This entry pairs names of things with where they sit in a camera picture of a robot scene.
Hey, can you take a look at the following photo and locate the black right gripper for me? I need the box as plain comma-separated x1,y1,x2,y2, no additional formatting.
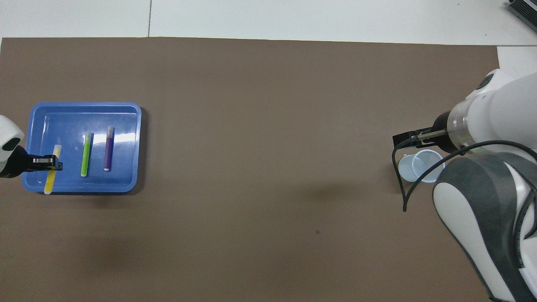
393,111,458,152

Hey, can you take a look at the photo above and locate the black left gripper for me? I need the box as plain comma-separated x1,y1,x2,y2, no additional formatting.
0,145,63,179

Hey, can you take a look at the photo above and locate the yellow marker pen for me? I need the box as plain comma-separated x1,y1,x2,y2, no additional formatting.
44,144,63,195

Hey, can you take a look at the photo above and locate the green marker pen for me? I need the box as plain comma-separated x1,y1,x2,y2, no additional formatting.
80,132,93,177

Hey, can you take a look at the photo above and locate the purple marker pen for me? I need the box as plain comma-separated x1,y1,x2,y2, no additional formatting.
104,126,115,172

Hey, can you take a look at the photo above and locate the blue plastic tray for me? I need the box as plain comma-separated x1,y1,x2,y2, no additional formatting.
21,102,142,193

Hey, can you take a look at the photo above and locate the light blue pen cup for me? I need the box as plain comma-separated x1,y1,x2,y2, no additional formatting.
398,149,446,184

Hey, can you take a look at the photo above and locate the brown table mat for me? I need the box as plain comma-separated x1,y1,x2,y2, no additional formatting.
0,37,528,302

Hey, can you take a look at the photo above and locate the dark ribbed device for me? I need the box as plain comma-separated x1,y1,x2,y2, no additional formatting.
507,0,537,22

